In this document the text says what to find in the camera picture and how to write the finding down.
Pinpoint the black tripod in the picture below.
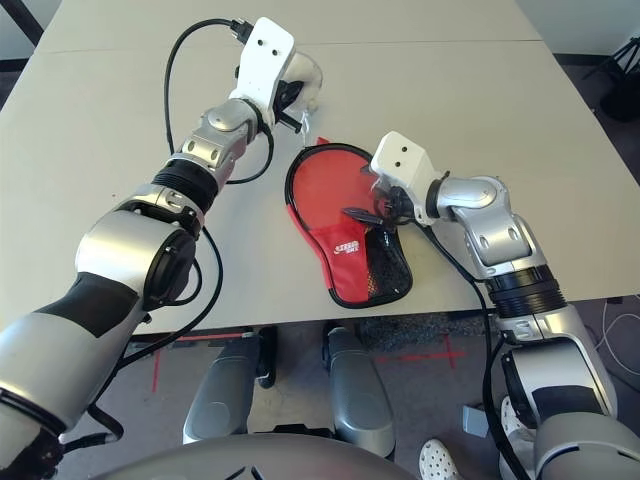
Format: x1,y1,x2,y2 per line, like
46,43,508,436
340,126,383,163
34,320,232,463
584,37,640,121

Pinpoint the black-framed side table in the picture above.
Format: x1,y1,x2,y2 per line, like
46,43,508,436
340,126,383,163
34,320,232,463
0,0,46,49

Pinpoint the grey robot right leg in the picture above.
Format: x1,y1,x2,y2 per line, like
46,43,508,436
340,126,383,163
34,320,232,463
322,324,396,459

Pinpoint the grey robot left leg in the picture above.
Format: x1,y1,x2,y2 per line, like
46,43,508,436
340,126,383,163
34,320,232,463
182,327,277,446

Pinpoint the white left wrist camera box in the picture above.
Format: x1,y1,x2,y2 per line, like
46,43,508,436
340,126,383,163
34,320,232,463
228,17,296,126

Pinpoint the grey robot torso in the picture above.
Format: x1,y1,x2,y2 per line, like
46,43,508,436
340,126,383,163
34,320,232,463
59,433,416,480

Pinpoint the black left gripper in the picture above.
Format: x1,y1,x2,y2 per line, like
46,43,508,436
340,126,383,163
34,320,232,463
272,78,307,132

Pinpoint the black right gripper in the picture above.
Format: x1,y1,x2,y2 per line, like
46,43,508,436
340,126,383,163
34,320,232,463
342,184,417,227

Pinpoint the grey robot leg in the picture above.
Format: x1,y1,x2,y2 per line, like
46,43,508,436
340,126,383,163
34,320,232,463
322,324,396,459
182,327,277,446

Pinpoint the red ping-pong paddle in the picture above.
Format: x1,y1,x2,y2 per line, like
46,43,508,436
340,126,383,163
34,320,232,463
289,144,375,234

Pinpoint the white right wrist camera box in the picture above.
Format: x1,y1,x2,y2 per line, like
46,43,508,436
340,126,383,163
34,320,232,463
369,130,441,226

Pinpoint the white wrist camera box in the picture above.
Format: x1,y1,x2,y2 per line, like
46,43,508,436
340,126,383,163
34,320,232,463
369,130,441,226
228,17,296,126

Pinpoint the black and red paddle case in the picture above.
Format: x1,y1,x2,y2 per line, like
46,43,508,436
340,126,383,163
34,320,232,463
284,137,414,307

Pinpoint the small grey pedal box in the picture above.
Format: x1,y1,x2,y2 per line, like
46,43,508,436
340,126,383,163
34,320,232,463
462,404,489,437

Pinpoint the white floor cable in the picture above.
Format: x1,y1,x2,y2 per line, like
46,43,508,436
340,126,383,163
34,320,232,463
599,294,640,391

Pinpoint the white plush keychain toy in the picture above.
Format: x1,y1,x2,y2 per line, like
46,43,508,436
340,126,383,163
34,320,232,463
282,52,325,147

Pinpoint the white perforated clog shoe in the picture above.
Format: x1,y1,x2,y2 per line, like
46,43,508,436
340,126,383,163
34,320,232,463
499,394,539,451
418,438,459,480

